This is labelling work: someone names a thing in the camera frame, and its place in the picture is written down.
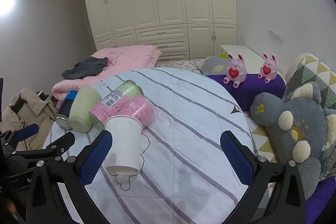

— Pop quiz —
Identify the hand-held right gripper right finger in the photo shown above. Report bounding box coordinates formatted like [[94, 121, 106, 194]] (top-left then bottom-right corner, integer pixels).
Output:
[[220, 130, 307, 224]]

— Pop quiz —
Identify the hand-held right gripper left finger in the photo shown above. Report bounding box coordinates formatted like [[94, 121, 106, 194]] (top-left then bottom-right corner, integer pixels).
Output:
[[26, 130, 113, 224]]

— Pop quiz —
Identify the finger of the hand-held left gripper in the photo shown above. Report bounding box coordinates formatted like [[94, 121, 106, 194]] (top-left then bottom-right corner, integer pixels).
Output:
[[0, 123, 39, 146], [12, 132, 76, 165]]

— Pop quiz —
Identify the white paper cup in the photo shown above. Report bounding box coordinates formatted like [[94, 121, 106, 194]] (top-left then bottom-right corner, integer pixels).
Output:
[[104, 115, 143, 176]]

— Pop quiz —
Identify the light green cup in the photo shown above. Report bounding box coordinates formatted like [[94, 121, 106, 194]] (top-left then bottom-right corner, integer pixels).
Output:
[[68, 87, 102, 133]]

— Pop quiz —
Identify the pink clear plastic cup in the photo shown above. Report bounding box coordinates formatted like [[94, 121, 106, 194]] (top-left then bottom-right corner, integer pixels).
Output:
[[89, 94, 158, 131]]

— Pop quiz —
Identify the beige jacket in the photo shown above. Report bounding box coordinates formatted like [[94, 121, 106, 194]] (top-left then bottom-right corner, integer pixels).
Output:
[[0, 88, 57, 151]]

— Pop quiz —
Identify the geometric patterned bedsheet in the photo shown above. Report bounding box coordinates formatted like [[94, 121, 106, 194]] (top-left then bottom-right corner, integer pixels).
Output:
[[243, 111, 281, 224]]

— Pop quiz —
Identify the black can with blue band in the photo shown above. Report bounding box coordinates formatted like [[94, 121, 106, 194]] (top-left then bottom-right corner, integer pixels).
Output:
[[55, 91, 78, 130]]

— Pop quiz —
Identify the grey plush toy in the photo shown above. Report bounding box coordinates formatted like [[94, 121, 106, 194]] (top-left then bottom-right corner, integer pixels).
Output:
[[249, 81, 336, 198]]

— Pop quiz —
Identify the purple cushion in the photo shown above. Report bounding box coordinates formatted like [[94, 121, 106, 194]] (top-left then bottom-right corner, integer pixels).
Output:
[[207, 73, 286, 112]]

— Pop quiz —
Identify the pink green labelled can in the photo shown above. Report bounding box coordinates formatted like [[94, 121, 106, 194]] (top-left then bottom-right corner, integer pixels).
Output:
[[98, 80, 144, 109]]

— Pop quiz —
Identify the dark grey garment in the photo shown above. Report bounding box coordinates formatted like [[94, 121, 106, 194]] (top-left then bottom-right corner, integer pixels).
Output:
[[62, 56, 109, 81]]

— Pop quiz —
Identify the pink bunny plush toy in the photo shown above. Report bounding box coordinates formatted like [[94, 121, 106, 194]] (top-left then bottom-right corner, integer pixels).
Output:
[[258, 53, 278, 83], [223, 53, 248, 88]]

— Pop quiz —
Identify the purple blanket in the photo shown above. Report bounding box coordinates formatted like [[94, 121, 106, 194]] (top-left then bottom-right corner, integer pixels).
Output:
[[306, 177, 336, 224]]

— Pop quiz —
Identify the grey pillow with green print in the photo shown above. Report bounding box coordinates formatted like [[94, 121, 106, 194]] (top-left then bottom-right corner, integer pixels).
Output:
[[198, 53, 237, 75]]

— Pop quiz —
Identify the pink quilt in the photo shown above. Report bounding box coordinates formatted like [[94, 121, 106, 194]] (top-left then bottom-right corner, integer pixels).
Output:
[[52, 46, 163, 101]]

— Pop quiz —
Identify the white nightstand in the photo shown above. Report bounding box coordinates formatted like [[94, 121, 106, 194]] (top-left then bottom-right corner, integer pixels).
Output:
[[220, 45, 284, 75]]

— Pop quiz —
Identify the white patterned bedsheet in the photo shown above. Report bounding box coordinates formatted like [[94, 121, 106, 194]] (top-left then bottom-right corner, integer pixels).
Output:
[[154, 59, 208, 75]]

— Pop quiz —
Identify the geometric patterned pillow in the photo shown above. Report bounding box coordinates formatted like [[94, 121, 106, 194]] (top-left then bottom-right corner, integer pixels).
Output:
[[285, 54, 336, 109]]

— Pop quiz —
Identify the wall switch panel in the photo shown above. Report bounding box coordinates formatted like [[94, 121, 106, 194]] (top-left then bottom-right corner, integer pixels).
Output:
[[268, 29, 285, 43]]

